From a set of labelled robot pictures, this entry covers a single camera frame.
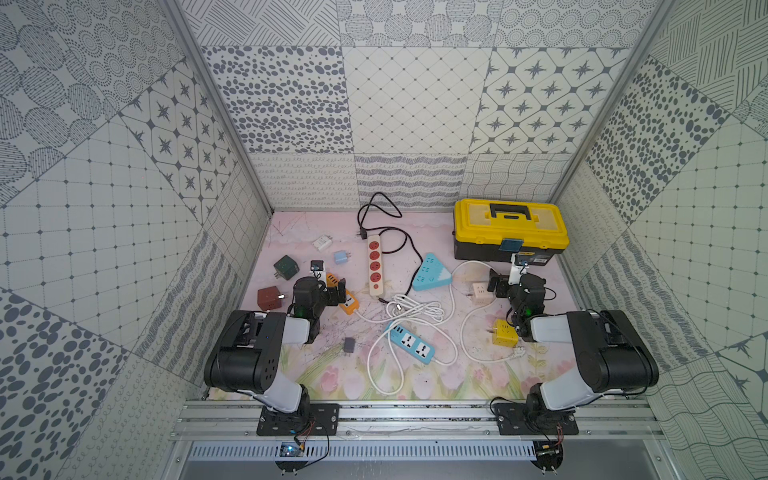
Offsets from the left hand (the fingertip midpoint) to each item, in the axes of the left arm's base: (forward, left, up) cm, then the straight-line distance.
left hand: (328, 276), depth 95 cm
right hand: (+3, -58, 0) cm, 58 cm away
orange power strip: (-7, -8, -4) cm, 11 cm away
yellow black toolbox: (+11, -53, +11) cm, 55 cm away
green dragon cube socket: (+4, +15, -1) cm, 16 cm away
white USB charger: (+17, +5, -3) cm, 18 cm away
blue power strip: (-20, -27, -4) cm, 34 cm away
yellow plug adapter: (-17, -53, -2) cm, 56 cm away
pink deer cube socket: (-4, -49, -2) cm, 49 cm away
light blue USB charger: (+11, -2, -4) cm, 12 cm away
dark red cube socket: (-7, +18, -1) cm, 19 cm away
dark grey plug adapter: (-19, -8, -7) cm, 22 cm away
